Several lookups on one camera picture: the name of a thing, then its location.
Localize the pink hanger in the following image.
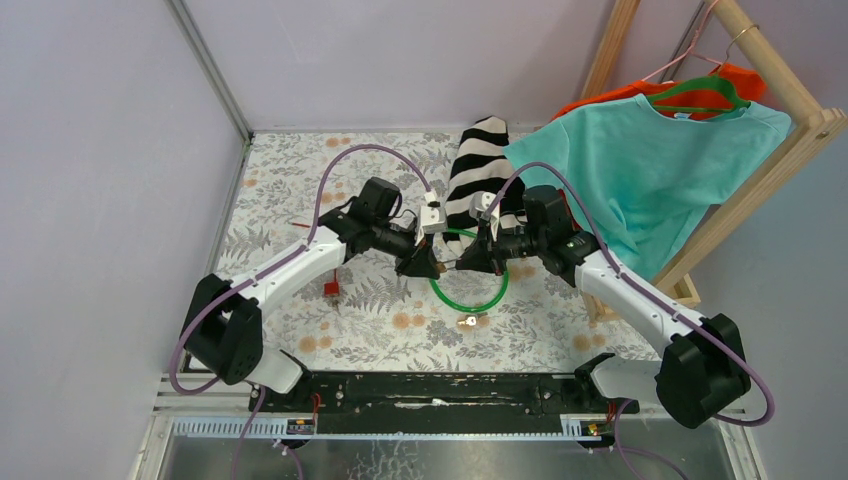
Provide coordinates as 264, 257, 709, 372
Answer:
643, 1, 716, 83

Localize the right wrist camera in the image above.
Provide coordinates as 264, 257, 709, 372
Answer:
468, 191, 499, 221

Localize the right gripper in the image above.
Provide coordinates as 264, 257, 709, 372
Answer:
454, 219, 544, 278

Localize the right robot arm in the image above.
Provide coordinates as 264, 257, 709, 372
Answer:
456, 186, 761, 429

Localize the orange t-shirt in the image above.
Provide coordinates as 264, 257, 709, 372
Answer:
552, 64, 767, 121

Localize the wooden clothes rack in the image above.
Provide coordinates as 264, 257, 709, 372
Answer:
546, 1, 847, 289

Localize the teal t-shirt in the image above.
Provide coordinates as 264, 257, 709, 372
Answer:
504, 94, 792, 280

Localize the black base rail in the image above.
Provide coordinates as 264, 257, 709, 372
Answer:
249, 371, 639, 441

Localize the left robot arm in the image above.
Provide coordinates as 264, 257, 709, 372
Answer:
179, 177, 446, 411

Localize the black white striped cloth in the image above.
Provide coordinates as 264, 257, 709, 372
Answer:
442, 116, 515, 255

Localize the green cable lock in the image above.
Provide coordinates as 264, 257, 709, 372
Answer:
428, 227, 511, 315

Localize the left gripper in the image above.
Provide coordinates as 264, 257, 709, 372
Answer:
371, 218, 442, 280

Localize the red cable lock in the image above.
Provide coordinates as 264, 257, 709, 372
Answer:
290, 221, 343, 313

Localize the green hanger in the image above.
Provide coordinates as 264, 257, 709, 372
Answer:
645, 23, 761, 115

